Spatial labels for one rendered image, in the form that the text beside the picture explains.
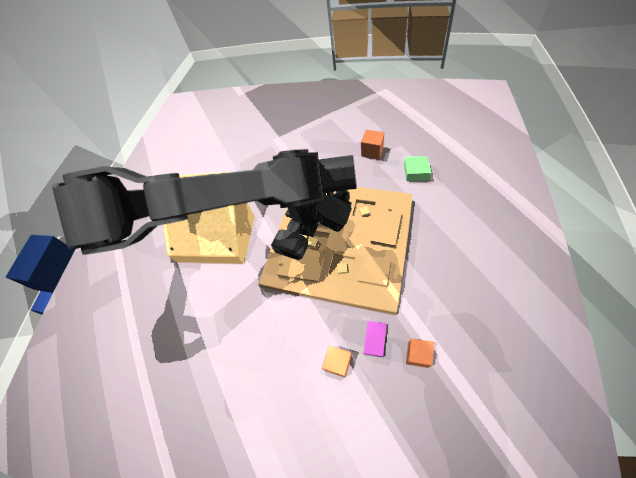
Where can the pink rectangular block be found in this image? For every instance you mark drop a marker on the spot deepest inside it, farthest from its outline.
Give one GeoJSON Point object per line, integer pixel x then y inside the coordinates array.
{"type": "Point", "coordinates": [375, 339]}

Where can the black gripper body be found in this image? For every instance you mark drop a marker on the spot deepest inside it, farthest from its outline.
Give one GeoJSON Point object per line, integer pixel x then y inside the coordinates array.
{"type": "Point", "coordinates": [289, 242]}

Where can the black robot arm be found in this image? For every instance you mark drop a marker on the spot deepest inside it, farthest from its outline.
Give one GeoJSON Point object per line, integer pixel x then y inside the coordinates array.
{"type": "Point", "coordinates": [97, 211]}

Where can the light green block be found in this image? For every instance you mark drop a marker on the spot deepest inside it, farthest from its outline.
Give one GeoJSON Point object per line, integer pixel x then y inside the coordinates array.
{"type": "Point", "coordinates": [417, 168]}

